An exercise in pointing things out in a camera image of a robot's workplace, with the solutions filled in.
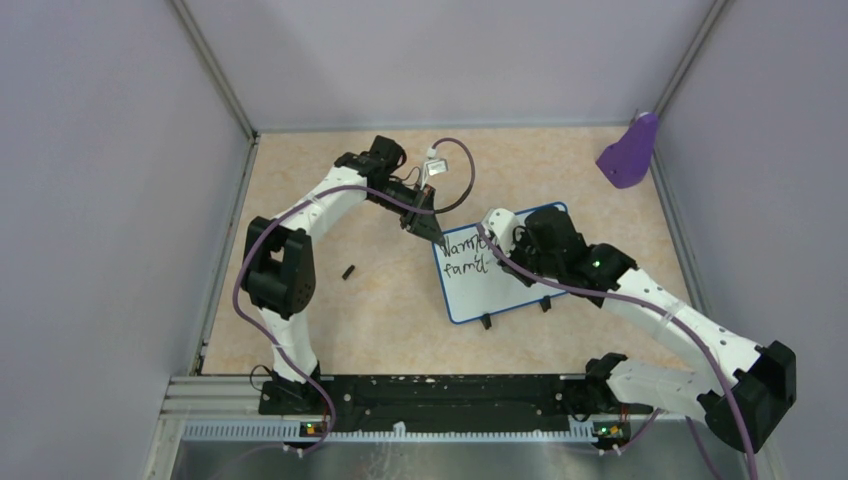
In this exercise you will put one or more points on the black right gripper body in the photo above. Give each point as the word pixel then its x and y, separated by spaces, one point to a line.
pixel 525 254

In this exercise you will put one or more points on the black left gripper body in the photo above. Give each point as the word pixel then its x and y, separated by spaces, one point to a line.
pixel 417 198

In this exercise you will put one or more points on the blue framed whiteboard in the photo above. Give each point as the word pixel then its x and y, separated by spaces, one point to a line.
pixel 473 285

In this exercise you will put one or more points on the black marker cap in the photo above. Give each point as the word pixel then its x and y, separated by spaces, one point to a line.
pixel 348 272

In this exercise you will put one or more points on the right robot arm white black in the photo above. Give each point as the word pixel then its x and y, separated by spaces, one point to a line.
pixel 738 388

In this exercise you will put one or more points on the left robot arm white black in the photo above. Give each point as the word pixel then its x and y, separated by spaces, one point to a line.
pixel 278 271

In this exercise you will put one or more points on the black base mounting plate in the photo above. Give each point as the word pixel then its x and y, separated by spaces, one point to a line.
pixel 497 403

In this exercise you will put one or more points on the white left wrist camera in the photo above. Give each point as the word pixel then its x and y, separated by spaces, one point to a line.
pixel 432 166

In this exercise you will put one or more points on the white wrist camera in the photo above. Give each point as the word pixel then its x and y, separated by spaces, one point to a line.
pixel 499 225
pixel 432 166

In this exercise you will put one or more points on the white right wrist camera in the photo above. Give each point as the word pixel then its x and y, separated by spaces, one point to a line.
pixel 499 225

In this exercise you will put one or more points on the white slotted cable duct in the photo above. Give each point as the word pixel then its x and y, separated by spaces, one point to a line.
pixel 287 431

